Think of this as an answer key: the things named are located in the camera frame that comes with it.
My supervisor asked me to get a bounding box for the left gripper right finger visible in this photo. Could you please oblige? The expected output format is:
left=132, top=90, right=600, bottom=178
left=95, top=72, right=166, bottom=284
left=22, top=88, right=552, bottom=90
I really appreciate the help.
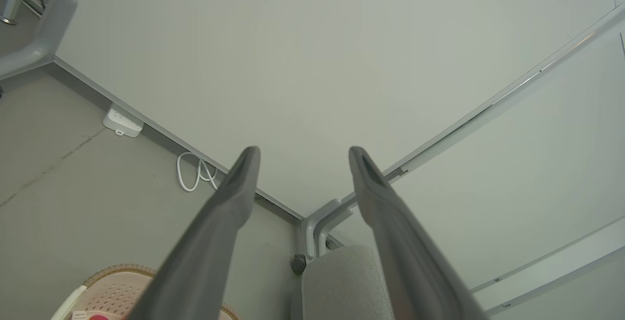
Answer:
left=348, top=146, right=489, bottom=320

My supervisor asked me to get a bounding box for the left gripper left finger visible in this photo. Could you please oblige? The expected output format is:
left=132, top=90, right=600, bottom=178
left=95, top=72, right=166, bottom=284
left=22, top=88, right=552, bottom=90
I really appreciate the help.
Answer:
left=128, top=146, right=261, bottom=320

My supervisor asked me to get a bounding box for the grey fabric sofa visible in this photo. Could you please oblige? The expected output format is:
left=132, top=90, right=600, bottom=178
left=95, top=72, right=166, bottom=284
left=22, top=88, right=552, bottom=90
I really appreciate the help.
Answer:
left=292, top=244, right=396, bottom=320

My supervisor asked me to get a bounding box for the short grey partition foot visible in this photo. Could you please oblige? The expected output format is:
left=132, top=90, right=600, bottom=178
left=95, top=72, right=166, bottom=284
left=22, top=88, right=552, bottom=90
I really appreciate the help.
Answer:
left=315, top=208, right=354, bottom=258
left=302, top=199, right=342, bottom=262

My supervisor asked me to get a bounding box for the cream perforated laundry basket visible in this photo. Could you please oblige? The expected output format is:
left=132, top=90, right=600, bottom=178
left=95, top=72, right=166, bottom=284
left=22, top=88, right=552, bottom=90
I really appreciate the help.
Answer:
left=51, top=264, right=240, bottom=320

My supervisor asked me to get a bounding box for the white power strip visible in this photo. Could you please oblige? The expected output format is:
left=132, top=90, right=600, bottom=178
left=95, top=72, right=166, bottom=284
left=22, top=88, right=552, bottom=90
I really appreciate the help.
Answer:
left=103, top=104, right=145, bottom=138

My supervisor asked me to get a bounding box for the narrow white partition panel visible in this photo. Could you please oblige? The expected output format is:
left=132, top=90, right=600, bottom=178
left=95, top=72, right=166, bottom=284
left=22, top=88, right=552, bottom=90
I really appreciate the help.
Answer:
left=332, top=17, right=625, bottom=316

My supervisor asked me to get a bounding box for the wide white partition panel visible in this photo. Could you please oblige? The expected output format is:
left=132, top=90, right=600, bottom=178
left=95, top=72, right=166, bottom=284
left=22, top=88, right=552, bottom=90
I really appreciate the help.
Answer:
left=54, top=0, right=616, bottom=219

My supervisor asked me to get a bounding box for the white looped cable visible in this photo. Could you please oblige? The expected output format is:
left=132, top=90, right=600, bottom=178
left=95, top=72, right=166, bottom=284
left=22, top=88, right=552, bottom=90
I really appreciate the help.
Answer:
left=176, top=151, right=219, bottom=192

